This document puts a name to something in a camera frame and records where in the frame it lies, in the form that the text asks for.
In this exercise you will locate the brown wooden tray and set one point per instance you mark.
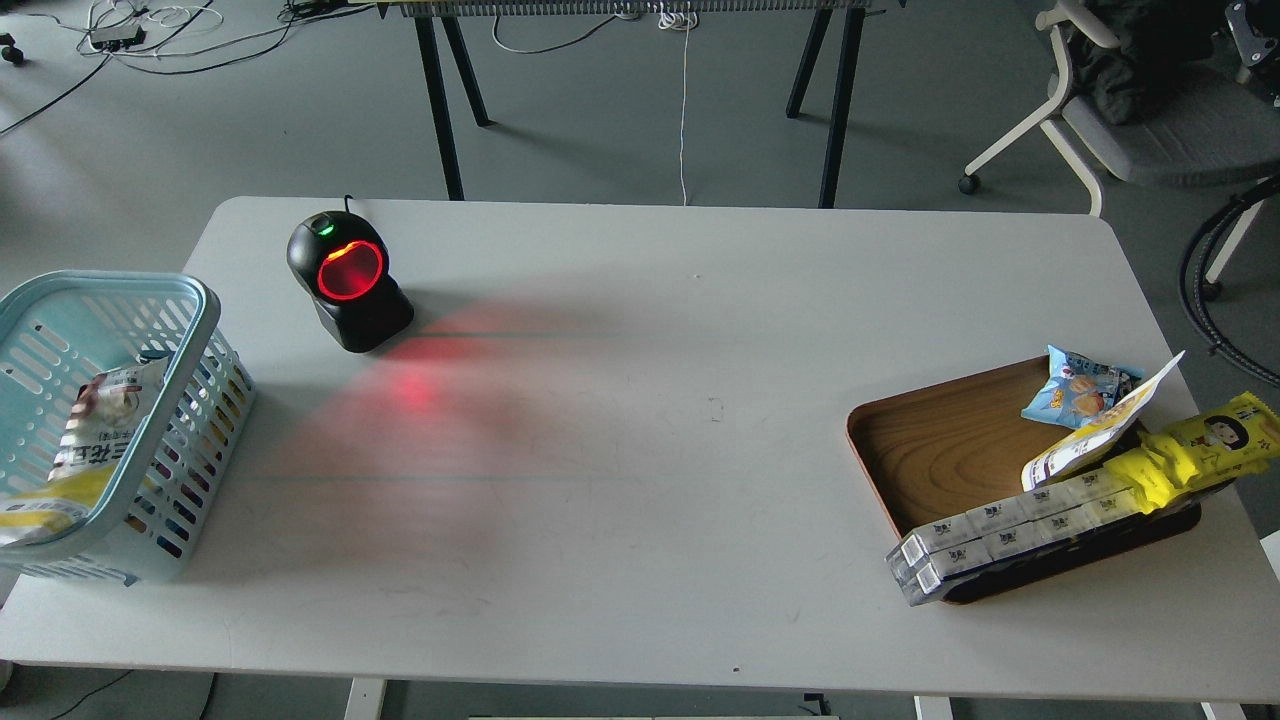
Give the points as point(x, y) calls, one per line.
point(934, 452)

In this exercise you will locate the white grey office chair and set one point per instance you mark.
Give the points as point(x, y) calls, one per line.
point(1159, 93)

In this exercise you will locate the black barcode scanner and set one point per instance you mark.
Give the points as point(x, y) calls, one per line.
point(343, 264)

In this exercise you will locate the light blue plastic basket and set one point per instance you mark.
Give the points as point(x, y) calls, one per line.
point(62, 329)

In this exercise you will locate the clear wrapped box pack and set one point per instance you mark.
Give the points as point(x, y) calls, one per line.
point(937, 558)

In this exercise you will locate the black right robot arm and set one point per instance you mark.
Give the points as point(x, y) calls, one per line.
point(1253, 26)

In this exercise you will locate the yellow snack bar pack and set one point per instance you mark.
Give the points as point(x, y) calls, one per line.
point(1199, 453)

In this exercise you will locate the black leg background table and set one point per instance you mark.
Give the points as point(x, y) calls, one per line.
point(748, 109)

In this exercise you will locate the blue snack bag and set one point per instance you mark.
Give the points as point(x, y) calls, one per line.
point(1079, 389)

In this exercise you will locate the white red snack bag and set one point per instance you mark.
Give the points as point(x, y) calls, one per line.
point(107, 415)

